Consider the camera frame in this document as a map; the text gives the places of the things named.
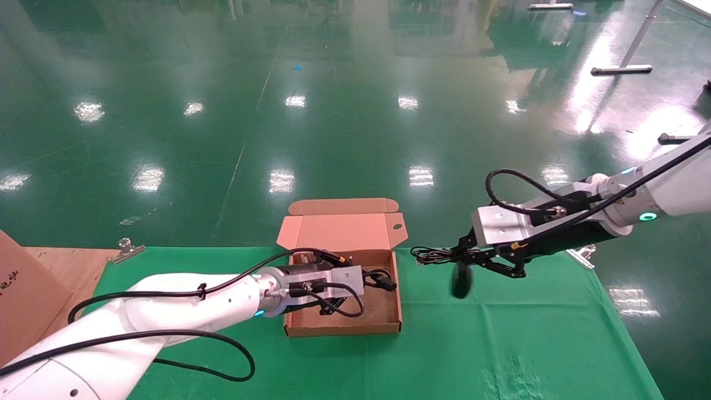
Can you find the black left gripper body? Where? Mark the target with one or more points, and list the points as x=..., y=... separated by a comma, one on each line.
x=305, y=306

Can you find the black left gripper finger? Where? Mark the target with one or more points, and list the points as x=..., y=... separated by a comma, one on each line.
x=333, y=307

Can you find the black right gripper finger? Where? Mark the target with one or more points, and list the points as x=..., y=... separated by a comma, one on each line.
x=469, y=247
x=505, y=269

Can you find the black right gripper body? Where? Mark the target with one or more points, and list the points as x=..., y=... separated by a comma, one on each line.
x=577, y=239

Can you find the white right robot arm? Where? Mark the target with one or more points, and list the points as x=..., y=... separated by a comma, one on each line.
x=683, y=189

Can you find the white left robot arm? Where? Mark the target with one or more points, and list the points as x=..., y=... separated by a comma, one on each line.
x=166, y=305

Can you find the open brown cardboard box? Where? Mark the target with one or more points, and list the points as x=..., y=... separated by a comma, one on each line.
x=344, y=233

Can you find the silver binder clip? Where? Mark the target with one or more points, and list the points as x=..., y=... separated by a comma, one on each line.
x=583, y=256
x=126, y=253

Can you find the green table cloth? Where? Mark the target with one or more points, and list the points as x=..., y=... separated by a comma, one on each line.
x=472, y=344

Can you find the white table leg with foot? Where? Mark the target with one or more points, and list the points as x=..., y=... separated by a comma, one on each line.
x=622, y=70
x=675, y=139
x=550, y=6

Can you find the clear plastic floor scrap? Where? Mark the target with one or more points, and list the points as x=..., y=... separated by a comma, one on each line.
x=129, y=221

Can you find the white table top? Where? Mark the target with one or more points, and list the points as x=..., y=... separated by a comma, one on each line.
x=700, y=5

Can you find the large brown cardboard carton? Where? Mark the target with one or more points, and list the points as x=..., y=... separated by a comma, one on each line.
x=22, y=300

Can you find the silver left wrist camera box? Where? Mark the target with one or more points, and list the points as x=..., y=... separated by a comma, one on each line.
x=344, y=278

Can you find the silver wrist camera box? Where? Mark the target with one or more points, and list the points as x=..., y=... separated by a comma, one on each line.
x=344, y=278
x=500, y=225

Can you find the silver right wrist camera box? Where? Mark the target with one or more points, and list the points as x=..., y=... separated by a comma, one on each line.
x=500, y=225

